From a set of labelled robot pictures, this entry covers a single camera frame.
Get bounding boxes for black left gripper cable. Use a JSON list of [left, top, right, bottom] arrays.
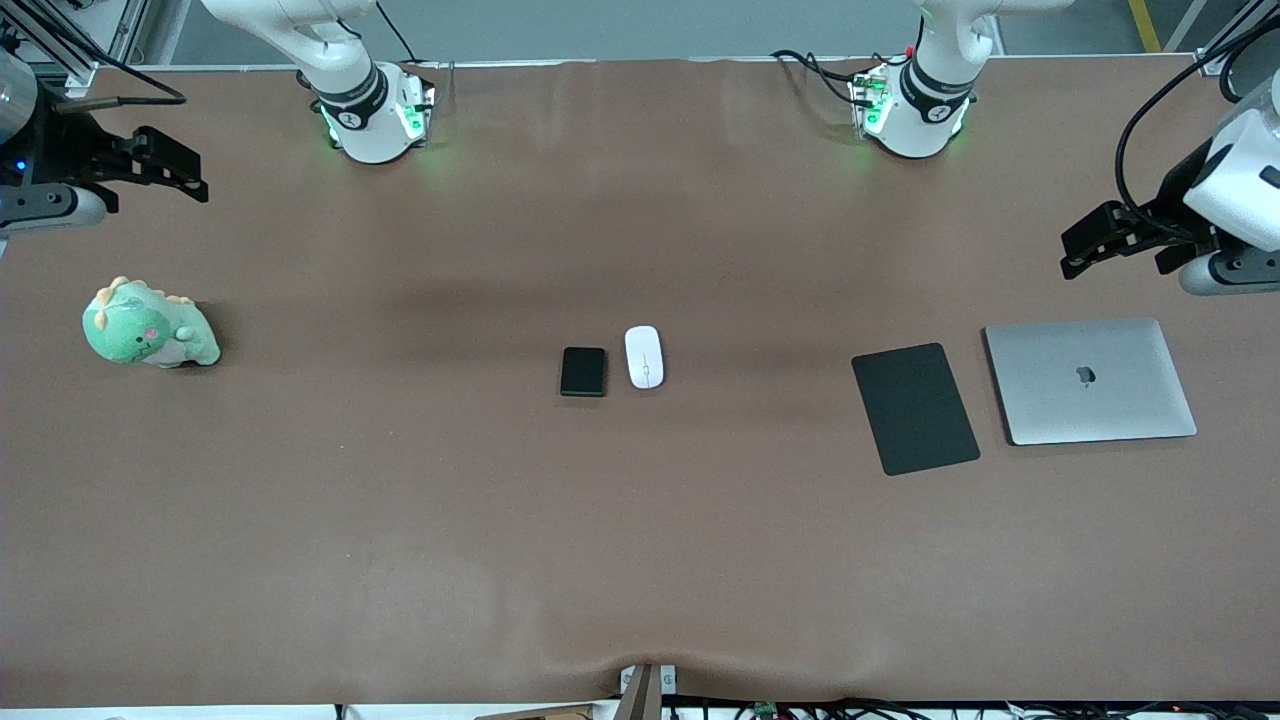
[[1114, 15, 1280, 243]]

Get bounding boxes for metal table edge clamp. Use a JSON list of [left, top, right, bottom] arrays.
[[617, 662, 680, 720]]

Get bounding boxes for aluminium frame profile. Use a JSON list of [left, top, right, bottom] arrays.
[[1195, 0, 1280, 77], [0, 0, 151, 98]]

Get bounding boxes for black right arm base cable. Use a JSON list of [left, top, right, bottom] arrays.
[[375, 0, 421, 67]]

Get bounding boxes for black left arm base cables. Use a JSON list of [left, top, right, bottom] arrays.
[[770, 45, 886, 111]]

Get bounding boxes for silver laptop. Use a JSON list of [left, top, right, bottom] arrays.
[[983, 317, 1199, 447]]

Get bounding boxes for brown table mat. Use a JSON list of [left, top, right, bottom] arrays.
[[0, 55, 1280, 707]]

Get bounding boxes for green dinosaur plush toy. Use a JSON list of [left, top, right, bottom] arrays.
[[82, 276, 222, 368]]

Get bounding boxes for black mouse pad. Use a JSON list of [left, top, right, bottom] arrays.
[[851, 342, 981, 477]]

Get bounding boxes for white computer mouse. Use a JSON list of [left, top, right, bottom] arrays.
[[624, 325, 665, 390]]

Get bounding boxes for black phone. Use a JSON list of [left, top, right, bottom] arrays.
[[559, 346, 608, 398]]

